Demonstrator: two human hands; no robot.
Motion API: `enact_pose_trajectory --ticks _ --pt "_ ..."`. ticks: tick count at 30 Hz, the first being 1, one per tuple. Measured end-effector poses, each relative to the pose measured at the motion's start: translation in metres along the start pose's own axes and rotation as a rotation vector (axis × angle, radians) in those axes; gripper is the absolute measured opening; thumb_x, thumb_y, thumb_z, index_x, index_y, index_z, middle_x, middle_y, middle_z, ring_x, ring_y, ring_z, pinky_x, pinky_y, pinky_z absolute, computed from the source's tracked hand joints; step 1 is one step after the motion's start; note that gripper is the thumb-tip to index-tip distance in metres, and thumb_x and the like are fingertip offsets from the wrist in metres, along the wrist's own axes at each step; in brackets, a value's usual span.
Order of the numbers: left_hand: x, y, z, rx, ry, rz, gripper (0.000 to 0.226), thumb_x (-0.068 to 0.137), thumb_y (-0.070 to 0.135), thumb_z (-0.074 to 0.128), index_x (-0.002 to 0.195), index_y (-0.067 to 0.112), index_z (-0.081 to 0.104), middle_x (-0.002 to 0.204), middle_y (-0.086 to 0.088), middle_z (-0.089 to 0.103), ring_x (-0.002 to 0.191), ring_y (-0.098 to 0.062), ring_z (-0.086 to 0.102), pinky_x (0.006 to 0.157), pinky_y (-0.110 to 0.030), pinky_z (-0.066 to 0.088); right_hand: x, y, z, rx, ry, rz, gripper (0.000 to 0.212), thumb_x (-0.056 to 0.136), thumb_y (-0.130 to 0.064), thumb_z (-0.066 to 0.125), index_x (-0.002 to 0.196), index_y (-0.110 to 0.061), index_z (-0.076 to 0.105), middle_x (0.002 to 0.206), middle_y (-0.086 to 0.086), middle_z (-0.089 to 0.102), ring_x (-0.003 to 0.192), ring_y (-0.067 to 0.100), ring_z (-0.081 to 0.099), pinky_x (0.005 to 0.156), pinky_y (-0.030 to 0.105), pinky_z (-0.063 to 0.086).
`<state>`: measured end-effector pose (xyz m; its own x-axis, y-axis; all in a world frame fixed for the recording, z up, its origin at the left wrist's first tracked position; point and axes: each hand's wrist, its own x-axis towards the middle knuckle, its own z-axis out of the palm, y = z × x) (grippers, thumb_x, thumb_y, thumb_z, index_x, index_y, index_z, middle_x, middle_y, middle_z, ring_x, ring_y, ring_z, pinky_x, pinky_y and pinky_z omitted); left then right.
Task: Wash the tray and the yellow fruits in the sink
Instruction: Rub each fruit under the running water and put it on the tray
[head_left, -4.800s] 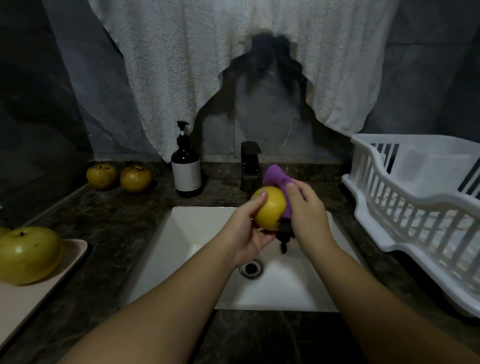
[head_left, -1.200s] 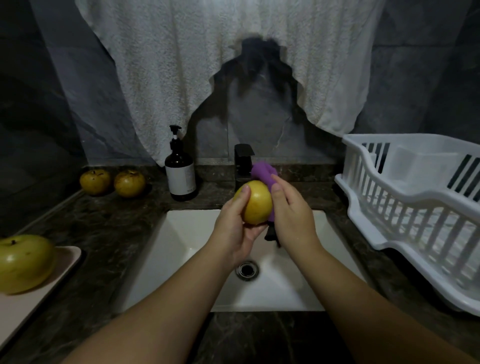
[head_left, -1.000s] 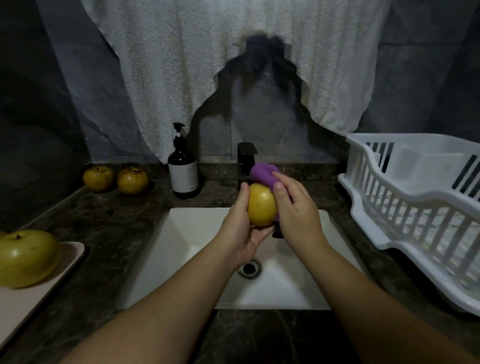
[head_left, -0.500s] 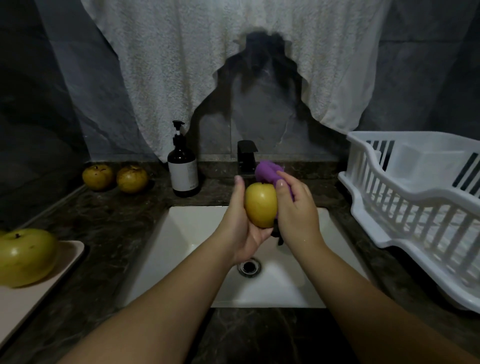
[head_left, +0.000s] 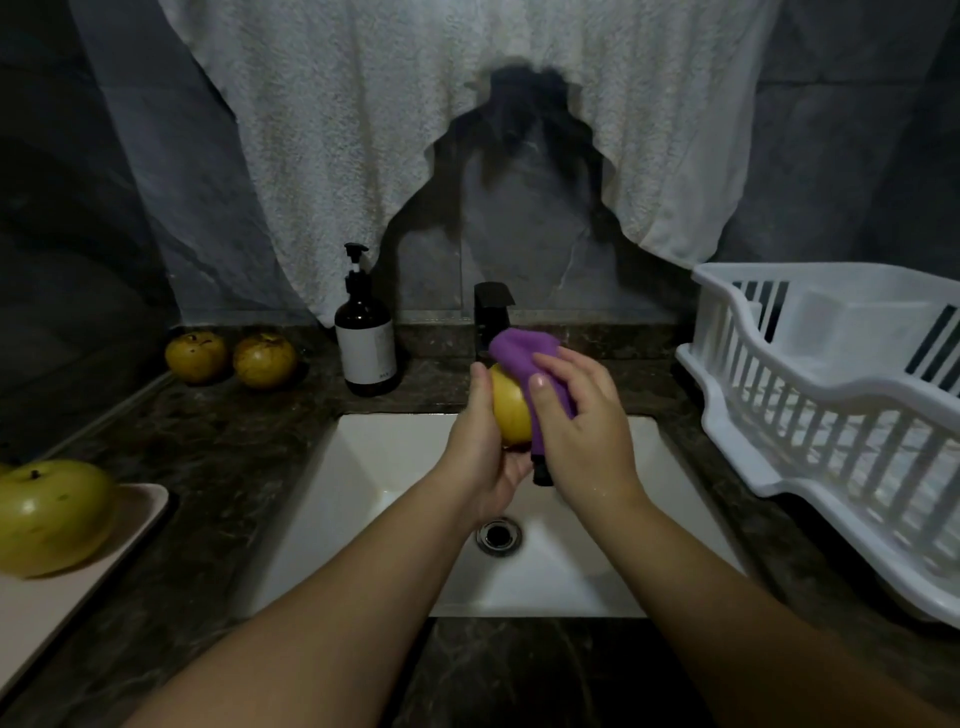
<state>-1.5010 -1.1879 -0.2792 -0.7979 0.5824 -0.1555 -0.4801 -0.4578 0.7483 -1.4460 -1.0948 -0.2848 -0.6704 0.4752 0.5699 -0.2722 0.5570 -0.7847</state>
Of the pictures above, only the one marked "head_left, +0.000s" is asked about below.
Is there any white hanging towel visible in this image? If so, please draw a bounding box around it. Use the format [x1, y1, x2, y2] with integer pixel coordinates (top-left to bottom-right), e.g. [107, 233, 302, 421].
[157, 0, 785, 324]

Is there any person's right hand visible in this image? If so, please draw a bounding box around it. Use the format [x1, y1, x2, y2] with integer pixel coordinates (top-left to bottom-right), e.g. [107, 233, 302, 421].
[523, 348, 651, 521]

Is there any person's left hand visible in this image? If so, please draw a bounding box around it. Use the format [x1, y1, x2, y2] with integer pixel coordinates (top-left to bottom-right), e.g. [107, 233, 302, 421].
[432, 361, 537, 533]

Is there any person's right forearm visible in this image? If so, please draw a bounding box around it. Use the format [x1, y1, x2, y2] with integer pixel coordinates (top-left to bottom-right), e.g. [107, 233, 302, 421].
[603, 483, 960, 728]

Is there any spotted yellow apple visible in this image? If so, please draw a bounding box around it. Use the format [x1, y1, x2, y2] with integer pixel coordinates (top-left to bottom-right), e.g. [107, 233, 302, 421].
[0, 459, 123, 581]
[490, 364, 536, 450]

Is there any beige plastic tray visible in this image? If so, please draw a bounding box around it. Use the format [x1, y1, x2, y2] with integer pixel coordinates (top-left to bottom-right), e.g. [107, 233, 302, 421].
[0, 483, 173, 696]

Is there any person's left forearm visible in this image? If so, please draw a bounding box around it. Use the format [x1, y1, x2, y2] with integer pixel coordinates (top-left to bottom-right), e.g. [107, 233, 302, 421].
[127, 472, 474, 728]

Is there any purple cloth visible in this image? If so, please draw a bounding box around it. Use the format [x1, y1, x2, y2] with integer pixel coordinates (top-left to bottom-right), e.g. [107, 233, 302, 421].
[487, 327, 581, 488]

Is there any dark soap pump bottle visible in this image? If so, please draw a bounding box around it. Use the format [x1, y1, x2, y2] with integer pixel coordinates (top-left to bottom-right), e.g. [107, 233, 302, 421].
[333, 243, 401, 398]

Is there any white plastic basket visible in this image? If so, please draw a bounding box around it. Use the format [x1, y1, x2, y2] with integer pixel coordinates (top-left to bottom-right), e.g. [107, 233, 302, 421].
[675, 262, 960, 629]

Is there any group of yellow apples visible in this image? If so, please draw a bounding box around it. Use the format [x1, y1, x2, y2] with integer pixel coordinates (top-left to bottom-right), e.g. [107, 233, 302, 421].
[165, 330, 299, 393]

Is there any metal sink drain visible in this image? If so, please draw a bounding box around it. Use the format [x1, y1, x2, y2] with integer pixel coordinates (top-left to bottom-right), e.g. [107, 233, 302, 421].
[474, 516, 525, 558]

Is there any white sink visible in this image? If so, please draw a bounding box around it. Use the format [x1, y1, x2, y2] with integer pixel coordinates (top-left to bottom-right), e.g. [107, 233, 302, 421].
[244, 412, 749, 620]

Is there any black faucet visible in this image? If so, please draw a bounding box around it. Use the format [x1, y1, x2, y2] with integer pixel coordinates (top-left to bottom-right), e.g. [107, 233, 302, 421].
[474, 280, 518, 369]

